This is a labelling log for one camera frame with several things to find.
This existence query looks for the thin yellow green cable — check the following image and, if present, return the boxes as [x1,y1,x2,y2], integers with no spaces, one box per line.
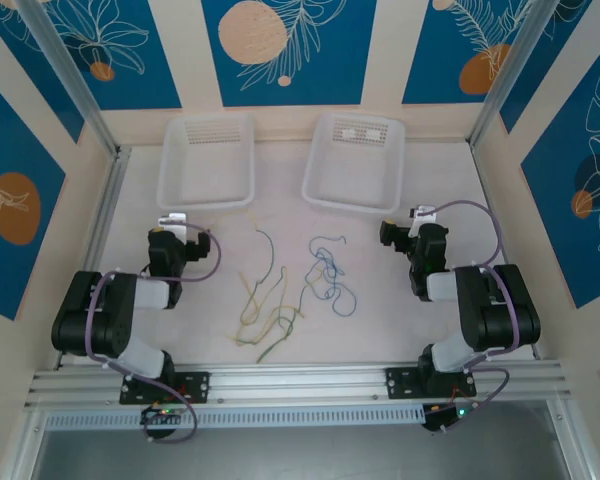
[254,267,326,364]
[212,209,276,326]
[224,264,309,349]

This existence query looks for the thin blue cable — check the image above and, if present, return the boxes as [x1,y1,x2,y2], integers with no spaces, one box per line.
[304,232,359,319]

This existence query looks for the white plastic basket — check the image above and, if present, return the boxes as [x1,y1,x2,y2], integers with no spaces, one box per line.
[155,112,257,211]
[300,112,407,214]

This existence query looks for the black controller board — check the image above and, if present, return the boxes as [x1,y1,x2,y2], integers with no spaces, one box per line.
[139,405,184,430]
[422,403,474,434]

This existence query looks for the grey metal sheet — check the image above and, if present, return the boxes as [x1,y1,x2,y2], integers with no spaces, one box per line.
[29,427,574,480]

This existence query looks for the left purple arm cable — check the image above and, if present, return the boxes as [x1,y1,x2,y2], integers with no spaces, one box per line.
[86,223,224,444]

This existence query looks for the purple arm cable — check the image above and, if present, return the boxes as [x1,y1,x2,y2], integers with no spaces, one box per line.
[86,223,224,444]
[429,198,526,434]

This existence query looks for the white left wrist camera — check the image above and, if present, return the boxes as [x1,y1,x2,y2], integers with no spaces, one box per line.
[157,212,189,241]

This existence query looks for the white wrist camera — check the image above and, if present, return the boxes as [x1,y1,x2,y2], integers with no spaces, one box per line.
[157,212,189,241]
[410,203,439,224]

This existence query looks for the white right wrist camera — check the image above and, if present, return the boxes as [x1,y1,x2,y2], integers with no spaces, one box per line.
[410,203,439,224]

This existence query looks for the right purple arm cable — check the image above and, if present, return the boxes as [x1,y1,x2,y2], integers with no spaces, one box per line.
[429,198,526,434]

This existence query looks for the aluminium side rail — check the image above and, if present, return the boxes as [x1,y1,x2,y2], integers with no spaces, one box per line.
[469,142,541,361]
[54,145,133,371]

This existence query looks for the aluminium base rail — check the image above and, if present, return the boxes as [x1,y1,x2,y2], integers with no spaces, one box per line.
[23,358,577,414]

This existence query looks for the white slotted cable duct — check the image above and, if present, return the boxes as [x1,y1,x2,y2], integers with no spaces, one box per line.
[44,405,427,432]

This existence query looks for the aluminium frame post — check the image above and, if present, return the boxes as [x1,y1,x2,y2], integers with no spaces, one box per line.
[468,0,551,147]
[14,0,120,157]

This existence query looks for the aluminium frame bar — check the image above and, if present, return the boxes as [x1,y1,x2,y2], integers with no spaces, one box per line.
[548,399,599,480]
[0,412,49,480]

